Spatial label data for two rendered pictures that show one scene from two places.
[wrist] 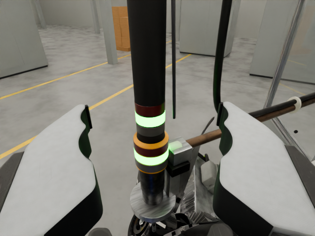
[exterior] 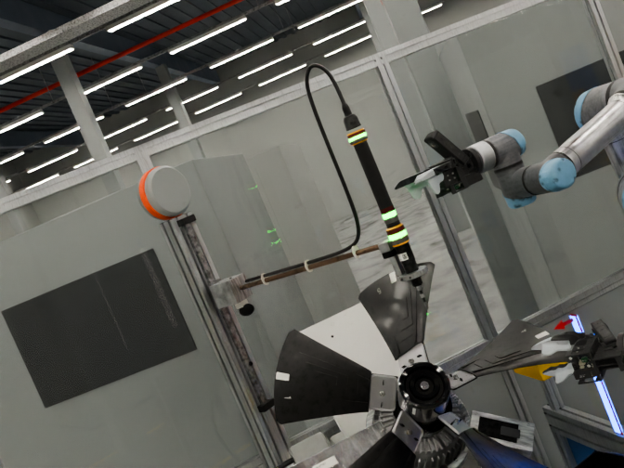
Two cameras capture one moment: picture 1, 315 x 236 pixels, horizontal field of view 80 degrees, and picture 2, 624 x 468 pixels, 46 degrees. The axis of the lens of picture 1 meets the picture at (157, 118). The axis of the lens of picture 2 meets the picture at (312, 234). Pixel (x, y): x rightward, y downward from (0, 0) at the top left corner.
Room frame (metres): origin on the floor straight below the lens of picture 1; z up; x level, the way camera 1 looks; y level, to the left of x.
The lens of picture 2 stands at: (1.00, 1.55, 1.77)
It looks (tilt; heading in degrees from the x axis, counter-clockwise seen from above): 4 degrees down; 248
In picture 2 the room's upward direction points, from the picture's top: 23 degrees counter-clockwise
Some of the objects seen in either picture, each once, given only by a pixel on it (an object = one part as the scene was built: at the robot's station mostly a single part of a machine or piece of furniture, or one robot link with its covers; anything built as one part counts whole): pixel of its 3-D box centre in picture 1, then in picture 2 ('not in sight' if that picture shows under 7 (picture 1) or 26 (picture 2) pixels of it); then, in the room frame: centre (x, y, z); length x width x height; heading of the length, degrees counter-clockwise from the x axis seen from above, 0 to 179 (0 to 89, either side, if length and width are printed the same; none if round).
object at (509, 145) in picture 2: not in sight; (501, 149); (-0.19, -0.01, 1.64); 0.11 x 0.08 x 0.09; 2
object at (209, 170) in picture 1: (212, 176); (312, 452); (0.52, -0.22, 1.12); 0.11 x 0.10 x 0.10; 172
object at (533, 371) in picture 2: not in sight; (538, 357); (-0.21, -0.23, 1.02); 0.16 x 0.10 x 0.11; 82
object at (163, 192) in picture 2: not in sight; (164, 192); (0.51, -0.63, 1.88); 0.17 x 0.15 x 0.16; 172
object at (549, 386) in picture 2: not in sight; (550, 388); (-0.21, -0.23, 0.92); 0.03 x 0.03 x 0.12; 82
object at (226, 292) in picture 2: not in sight; (229, 291); (0.47, -0.55, 1.54); 0.10 x 0.07 x 0.08; 117
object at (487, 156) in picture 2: not in sight; (477, 158); (-0.11, -0.01, 1.64); 0.08 x 0.05 x 0.08; 92
